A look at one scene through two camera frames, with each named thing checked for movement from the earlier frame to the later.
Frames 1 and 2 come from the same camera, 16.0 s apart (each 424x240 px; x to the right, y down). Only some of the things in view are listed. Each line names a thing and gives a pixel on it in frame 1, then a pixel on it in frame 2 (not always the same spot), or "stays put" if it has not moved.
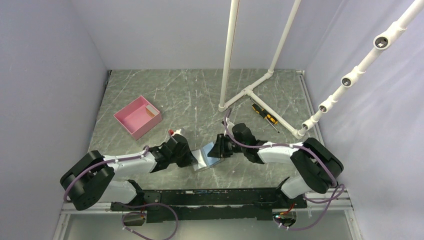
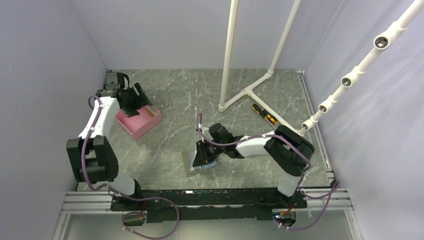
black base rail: [214, 205] stays put
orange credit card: [150, 113] stays put
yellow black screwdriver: [265, 114] stays put
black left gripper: [189, 160] to [141, 100]
